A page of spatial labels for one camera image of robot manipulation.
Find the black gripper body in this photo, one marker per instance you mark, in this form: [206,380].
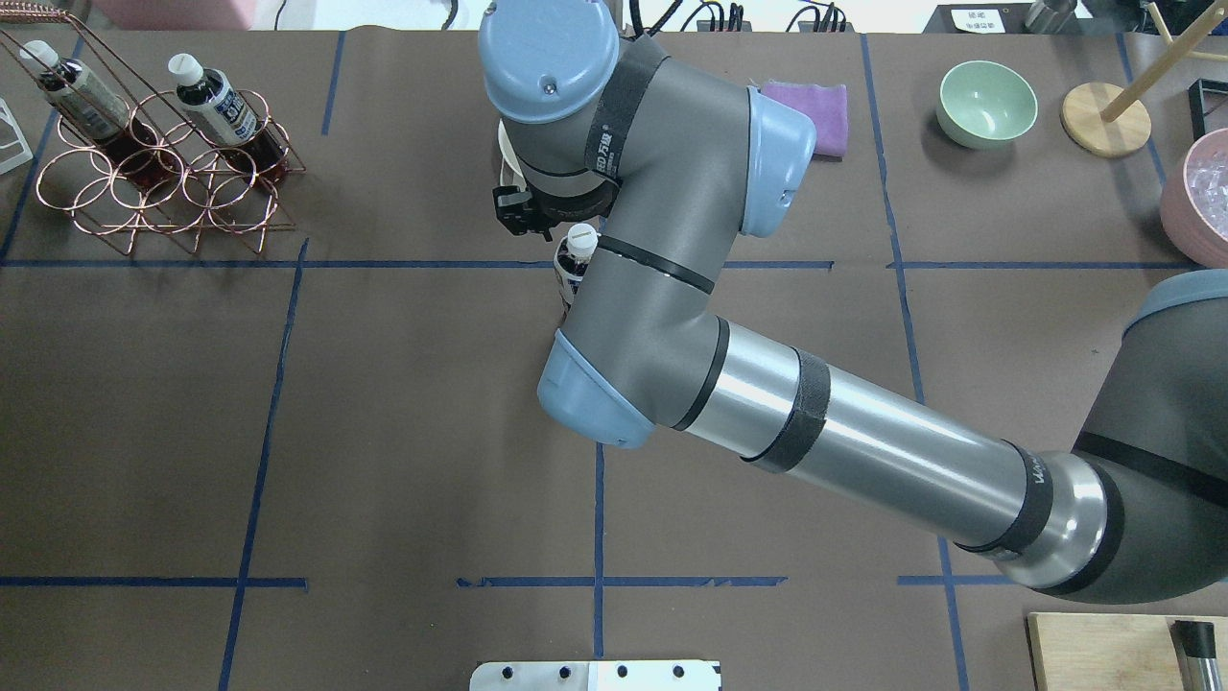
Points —
[561,203]

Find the tea bottle white cap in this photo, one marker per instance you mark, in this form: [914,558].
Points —
[572,258]

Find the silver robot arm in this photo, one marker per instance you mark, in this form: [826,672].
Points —
[681,162]

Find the tea bottle in rack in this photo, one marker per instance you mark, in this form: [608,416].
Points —
[226,119]

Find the cream round plate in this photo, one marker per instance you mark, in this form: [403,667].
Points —
[510,173]

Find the upper black orange connector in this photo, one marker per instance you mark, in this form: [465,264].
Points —
[717,17]

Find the black orange connector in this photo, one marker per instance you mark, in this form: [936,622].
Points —
[717,17]
[820,17]

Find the purple folded cloth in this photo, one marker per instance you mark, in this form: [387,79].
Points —
[827,107]

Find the lower black orange connector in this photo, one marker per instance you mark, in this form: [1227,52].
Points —
[820,17]

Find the green ceramic bowl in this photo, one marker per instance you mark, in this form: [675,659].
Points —
[984,105]

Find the wooden cup stand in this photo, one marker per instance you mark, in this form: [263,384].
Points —
[1112,121]

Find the pink bowl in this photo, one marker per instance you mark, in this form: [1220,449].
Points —
[1182,219]

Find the clear ice cubes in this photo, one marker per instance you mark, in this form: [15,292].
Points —
[1206,182]

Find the wooden cutting board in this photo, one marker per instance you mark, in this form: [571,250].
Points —
[1103,651]

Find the copper wire bottle rack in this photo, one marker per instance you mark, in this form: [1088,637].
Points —
[203,196]

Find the white metal base plate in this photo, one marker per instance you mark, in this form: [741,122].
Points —
[636,674]

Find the steel black-handled tool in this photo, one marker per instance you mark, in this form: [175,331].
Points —
[1195,642]

